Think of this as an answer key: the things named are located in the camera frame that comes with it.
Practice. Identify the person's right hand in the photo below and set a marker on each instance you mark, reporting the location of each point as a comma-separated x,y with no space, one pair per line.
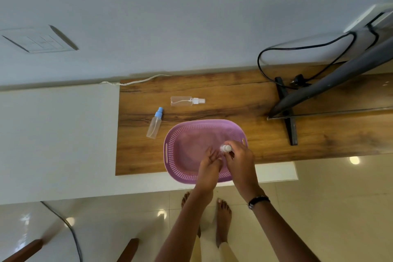
242,166

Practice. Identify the person's left hand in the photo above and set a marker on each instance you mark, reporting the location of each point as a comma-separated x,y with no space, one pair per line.
207,172

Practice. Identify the person's right fingers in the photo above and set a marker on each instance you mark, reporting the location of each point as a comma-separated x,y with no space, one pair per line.
237,147

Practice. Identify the person's left fingers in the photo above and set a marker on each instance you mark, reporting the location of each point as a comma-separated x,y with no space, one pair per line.
211,156

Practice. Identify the clear spray bottle white cap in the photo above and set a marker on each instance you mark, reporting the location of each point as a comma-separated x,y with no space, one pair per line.
226,148
182,101

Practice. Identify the person's right forearm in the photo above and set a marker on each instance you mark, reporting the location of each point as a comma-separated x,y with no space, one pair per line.
276,231

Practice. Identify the person's left forearm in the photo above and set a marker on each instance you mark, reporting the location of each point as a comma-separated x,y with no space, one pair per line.
184,228

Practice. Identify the purple plastic basket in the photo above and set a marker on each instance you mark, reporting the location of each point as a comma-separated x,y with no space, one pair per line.
187,145

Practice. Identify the black television stand foot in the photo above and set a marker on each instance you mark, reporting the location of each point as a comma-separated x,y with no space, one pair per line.
288,123

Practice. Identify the clear spray bottle blue cap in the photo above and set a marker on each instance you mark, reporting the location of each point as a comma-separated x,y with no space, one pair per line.
154,125

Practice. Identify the person's right foot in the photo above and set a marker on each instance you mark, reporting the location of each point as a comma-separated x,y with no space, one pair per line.
223,222

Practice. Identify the black power plug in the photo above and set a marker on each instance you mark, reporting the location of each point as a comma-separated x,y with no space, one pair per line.
299,80

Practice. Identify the brown wooden chair part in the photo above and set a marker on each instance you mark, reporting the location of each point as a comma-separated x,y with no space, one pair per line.
129,251
21,252

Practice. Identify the flat screen television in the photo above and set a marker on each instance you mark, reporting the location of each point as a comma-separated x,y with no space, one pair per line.
344,74

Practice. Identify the white wall socket box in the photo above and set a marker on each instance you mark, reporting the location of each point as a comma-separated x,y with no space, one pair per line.
365,16

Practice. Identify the white wall switch plate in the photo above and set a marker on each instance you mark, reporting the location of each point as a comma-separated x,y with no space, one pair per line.
40,40

